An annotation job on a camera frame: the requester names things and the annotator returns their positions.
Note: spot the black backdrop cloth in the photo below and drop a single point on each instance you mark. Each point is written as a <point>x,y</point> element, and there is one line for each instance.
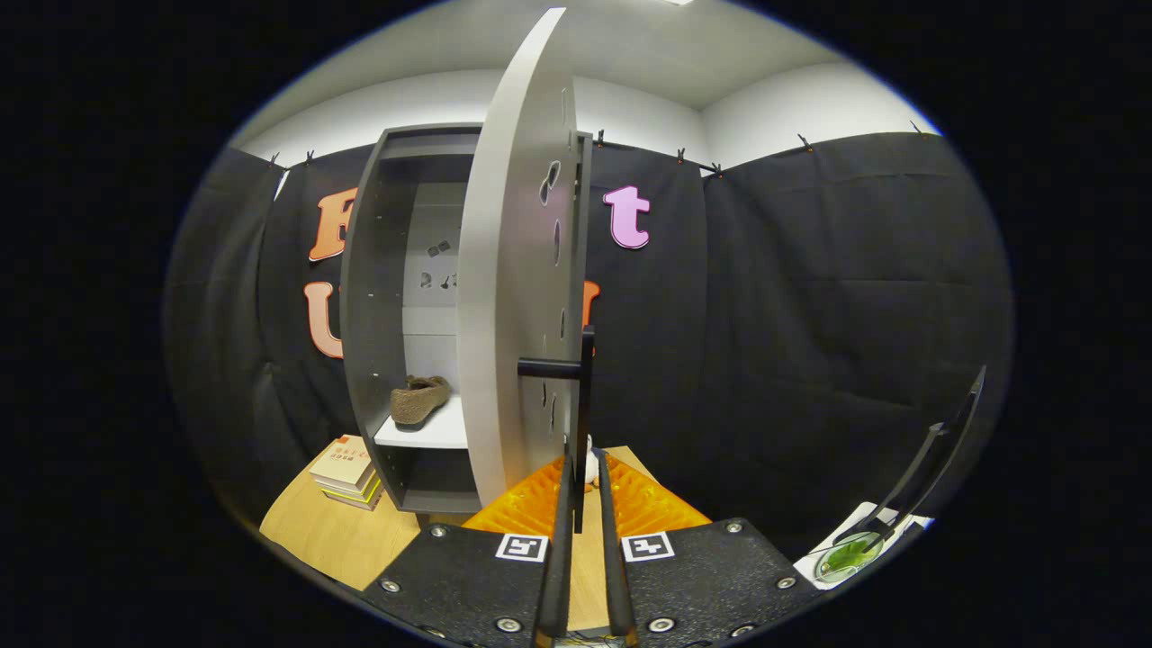
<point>810,315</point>

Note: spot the pink-edged book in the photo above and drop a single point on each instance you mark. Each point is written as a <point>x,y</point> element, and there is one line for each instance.
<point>364,504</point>

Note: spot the glass bowl with green leaf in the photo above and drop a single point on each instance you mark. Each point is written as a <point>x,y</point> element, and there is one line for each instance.
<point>846,558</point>

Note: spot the dark grey shoe cabinet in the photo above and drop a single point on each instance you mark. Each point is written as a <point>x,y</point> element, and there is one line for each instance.
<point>369,315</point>

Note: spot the beige orange cover book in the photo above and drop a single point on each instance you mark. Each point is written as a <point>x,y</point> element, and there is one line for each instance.
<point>342,461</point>

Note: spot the white paper sheet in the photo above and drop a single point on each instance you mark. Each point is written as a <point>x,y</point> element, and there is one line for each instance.
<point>807,570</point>

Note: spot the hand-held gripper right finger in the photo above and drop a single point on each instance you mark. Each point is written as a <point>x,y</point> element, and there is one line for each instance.
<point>615,576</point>

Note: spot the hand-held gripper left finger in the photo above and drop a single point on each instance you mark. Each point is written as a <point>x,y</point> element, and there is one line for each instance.
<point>558,576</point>

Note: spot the yellow-edged book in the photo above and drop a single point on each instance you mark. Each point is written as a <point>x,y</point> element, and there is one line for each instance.
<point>360,493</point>

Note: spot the white cabinet shelf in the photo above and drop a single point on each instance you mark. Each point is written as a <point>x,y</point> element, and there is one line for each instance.
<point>441,432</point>

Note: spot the brown fuzzy shoe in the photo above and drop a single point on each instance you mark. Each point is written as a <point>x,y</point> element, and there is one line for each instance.
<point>418,403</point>

